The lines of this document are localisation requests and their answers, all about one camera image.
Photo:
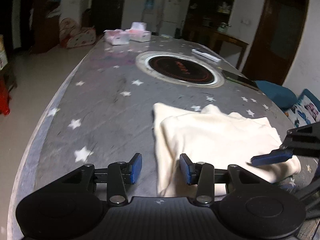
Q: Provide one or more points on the pink tissue box left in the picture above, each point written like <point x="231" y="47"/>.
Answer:
<point x="116" y="37"/>

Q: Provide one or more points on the white remote control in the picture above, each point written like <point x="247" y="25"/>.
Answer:
<point x="206" y="55"/>

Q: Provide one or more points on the white refrigerator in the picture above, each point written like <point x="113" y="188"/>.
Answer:
<point x="169" y="17"/>

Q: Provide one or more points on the blue sofa cushion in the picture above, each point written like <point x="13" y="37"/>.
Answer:
<point x="283" y="97"/>

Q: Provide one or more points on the cream white garment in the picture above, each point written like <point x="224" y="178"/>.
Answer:
<point x="216" y="138"/>

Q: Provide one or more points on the pink tissue box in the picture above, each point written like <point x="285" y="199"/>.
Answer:
<point x="116" y="37"/>
<point x="138" y="32"/>

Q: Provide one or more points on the black smartphone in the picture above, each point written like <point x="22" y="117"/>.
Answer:
<point x="239" y="79"/>

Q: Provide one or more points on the pink tissue box right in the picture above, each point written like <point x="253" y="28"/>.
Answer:
<point x="138" y="32"/>

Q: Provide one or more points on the water dispenser with bottle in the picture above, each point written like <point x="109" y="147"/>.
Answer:
<point x="148" y="14"/>

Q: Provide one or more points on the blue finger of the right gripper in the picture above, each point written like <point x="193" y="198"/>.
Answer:
<point x="275" y="157"/>

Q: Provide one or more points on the dark wooden side table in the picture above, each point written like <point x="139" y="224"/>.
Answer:
<point x="219" y="39"/>

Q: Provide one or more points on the round black induction cooktop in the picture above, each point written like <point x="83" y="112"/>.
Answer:
<point x="179" y="69"/>

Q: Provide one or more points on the small clear plastic box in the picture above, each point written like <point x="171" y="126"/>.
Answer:
<point x="165" y="36"/>

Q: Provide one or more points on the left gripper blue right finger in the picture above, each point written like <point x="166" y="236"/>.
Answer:
<point x="188" y="169"/>

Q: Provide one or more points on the red plastic stool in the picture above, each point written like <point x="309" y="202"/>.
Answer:
<point x="4" y="98"/>

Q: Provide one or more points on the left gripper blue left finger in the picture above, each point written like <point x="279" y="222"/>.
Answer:
<point x="134" y="167"/>

